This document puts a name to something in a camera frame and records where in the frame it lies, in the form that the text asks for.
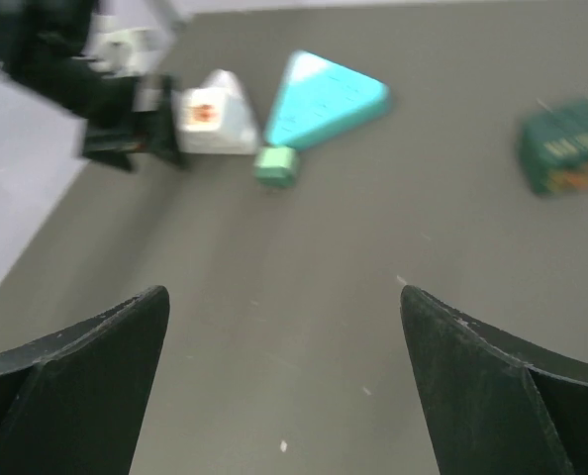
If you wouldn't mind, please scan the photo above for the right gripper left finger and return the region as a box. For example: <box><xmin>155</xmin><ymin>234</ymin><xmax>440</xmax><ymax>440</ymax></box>
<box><xmin>0</xmin><ymin>286</ymin><xmax>169</xmax><ymax>475</ymax></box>

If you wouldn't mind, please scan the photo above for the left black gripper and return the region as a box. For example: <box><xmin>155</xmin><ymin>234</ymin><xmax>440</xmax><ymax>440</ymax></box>
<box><xmin>0</xmin><ymin>1</ymin><xmax>187</xmax><ymax>171</ymax></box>

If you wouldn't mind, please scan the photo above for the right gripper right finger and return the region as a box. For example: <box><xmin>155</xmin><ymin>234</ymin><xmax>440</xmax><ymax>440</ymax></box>
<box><xmin>400</xmin><ymin>285</ymin><xmax>588</xmax><ymax>474</ymax></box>

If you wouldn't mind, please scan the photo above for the white tiger cube plug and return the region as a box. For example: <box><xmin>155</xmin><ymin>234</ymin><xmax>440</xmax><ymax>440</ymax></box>
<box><xmin>176</xmin><ymin>87</ymin><xmax>227</xmax><ymax>152</ymax></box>

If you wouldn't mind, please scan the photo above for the white triangular power strip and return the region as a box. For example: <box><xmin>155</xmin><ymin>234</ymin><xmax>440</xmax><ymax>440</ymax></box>
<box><xmin>192</xmin><ymin>69</ymin><xmax>260</xmax><ymax>155</ymax></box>

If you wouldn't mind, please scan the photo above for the mint green small plug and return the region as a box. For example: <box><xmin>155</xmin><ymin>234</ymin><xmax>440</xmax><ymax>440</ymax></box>
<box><xmin>253</xmin><ymin>146</ymin><xmax>300</xmax><ymax>188</ymax></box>

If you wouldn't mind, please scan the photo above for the teal triangular power strip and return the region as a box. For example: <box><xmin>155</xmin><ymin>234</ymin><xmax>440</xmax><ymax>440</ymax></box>
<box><xmin>264</xmin><ymin>49</ymin><xmax>390</xmax><ymax>150</ymax></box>

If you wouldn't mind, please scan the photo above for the dark green cube plug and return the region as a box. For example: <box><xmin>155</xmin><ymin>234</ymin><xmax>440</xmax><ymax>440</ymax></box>
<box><xmin>518</xmin><ymin>97</ymin><xmax>588</xmax><ymax>196</ymax></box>

